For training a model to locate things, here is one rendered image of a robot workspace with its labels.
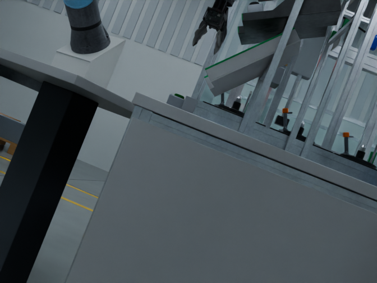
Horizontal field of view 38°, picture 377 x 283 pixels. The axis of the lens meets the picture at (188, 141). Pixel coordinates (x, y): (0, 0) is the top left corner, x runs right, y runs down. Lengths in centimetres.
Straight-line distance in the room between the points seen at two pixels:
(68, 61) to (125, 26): 867
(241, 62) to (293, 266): 60
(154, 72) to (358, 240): 920
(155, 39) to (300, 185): 930
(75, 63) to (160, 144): 84
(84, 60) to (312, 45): 153
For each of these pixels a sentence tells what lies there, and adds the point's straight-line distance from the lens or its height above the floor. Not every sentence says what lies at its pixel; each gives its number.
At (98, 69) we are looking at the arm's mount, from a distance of 206.
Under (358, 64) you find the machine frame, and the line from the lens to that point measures 300.
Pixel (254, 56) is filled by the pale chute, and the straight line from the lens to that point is 159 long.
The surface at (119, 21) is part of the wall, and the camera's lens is 1078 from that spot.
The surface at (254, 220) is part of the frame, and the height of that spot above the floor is 68.
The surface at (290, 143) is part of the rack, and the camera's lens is 187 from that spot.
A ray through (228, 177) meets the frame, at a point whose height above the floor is 75.
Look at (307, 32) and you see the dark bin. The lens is 183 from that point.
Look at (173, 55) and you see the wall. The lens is 1040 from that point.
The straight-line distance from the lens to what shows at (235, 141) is 130.
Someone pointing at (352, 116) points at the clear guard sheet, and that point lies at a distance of 352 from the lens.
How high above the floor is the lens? 75
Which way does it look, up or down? 2 degrees up
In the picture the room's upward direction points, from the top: 22 degrees clockwise
